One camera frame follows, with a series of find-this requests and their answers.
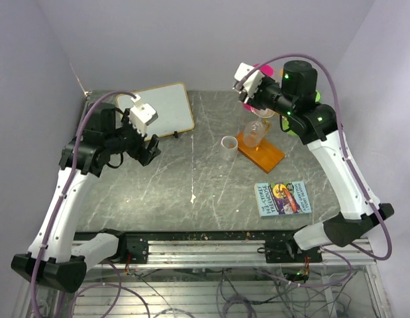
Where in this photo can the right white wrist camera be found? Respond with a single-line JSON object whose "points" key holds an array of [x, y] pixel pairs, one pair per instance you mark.
{"points": [[247, 80]]}

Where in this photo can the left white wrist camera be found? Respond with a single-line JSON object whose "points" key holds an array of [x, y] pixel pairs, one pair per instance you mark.
{"points": [[141, 114]]}

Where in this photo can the pink plastic goblet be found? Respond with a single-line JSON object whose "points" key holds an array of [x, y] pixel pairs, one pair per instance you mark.
{"points": [[266, 70]]}

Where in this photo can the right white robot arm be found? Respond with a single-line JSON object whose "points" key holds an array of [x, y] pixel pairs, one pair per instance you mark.
{"points": [[319, 129]]}

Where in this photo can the green plastic goblet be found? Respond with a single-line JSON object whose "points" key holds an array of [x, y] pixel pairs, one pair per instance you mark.
{"points": [[284, 125]]}

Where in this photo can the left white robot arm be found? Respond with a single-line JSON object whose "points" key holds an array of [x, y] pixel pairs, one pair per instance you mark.
{"points": [[52, 260]]}

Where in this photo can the gold wire glass rack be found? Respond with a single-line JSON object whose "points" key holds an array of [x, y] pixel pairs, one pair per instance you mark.
{"points": [[265, 125]]}

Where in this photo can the treehouse story book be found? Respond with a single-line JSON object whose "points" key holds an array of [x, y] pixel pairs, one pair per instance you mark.
{"points": [[282, 198]]}

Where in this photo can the aluminium mounting rail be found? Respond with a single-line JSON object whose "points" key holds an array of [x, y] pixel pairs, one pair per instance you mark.
{"points": [[230, 249]]}

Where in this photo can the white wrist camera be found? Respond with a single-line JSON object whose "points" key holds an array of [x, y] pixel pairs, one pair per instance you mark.
{"points": [[141, 114], [247, 80]]}

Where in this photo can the clear round wine glass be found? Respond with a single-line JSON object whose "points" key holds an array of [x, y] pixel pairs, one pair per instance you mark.
{"points": [[252, 129]]}

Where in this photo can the wooden rack base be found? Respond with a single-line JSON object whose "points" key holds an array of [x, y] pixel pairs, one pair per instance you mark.
{"points": [[266, 156]]}

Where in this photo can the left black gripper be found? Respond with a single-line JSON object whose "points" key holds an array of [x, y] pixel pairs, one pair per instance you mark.
{"points": [[144, 156]]}

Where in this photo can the yellow framed whiteboard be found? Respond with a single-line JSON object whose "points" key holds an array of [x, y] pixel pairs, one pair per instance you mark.
{"points": [[173, 108]]}

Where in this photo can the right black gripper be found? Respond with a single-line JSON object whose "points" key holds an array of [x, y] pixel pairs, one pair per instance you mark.
{"points": [[255, 100]]}

